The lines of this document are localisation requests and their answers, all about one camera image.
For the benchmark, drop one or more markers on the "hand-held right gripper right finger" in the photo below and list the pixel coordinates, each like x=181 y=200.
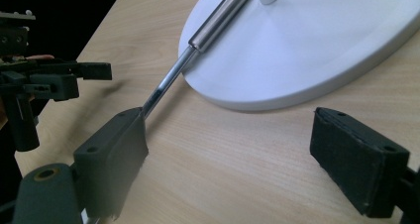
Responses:
x=353 y=164

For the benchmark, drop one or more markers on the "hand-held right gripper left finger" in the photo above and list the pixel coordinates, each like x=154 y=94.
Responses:
x=109 y=158

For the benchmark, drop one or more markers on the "silver metal rod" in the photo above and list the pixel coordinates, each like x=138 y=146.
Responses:
x=218 y=19

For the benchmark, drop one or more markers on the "white round stand base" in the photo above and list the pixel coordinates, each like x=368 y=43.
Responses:
x=297 y=52

